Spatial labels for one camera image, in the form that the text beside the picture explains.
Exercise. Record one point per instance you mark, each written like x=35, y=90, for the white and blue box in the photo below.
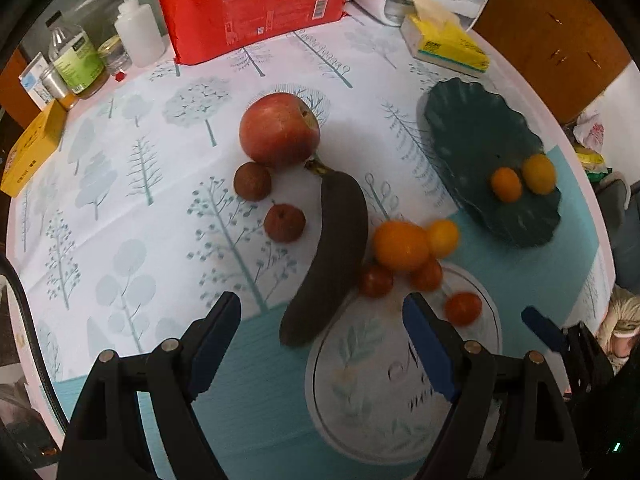
x=31, y=80

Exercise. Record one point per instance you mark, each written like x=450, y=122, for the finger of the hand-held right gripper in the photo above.
x=544, y=331

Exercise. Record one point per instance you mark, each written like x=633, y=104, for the small metal can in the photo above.
x=52, y=85

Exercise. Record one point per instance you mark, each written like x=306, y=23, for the glass bottle with green label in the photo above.
x=77, y=62

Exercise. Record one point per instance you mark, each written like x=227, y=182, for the brown wooden cabinet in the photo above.
x=550, y=35

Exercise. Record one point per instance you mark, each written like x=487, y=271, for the white plastic bag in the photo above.
x=590, y=130

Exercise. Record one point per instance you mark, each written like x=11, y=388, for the large orange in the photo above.
x=400, y=245

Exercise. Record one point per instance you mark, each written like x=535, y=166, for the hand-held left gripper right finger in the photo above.
x=430, y=355

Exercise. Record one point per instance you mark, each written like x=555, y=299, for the tree print tablecloth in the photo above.
x=150, y=210

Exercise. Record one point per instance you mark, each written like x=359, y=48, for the small orange kumquat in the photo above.
x=506, y=185

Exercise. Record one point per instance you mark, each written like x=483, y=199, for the red apple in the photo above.
x=275, y=130

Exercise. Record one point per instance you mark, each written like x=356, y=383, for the brown red lychee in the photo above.
x=284, y=223
x=252, y=180

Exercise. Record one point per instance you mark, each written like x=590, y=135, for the small yellow kumquat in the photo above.
x=539, y=174
x=444, y=237

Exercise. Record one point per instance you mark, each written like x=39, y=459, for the yellow cardboard box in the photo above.
x=30, y=150

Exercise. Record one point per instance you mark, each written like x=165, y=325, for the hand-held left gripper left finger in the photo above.
x=215, y=345

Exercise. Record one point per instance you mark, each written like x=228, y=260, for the dark overripe banana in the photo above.
x=335, y=240

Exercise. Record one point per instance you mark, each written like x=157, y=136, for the dark green wavy plate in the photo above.
x=475, y=135

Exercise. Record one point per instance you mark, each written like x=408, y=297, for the beige cloth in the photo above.
x=620, y=320

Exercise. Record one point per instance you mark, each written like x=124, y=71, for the red cherry tomato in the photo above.
x=427, y=275
x=376, y=280
x=463, y=308

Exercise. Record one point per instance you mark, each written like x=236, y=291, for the white squeeze bottle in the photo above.
x=140, y=35

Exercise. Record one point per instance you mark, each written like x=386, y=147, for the yellow tissue pack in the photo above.
x=445, y=45

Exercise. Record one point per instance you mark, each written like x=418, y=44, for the small clear glass jar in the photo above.
x=115, y=57

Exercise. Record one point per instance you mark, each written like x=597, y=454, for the yellow green plastic bag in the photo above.
x=592, y=162

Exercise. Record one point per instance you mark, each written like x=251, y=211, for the red paper cup package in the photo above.
x=250, y=10

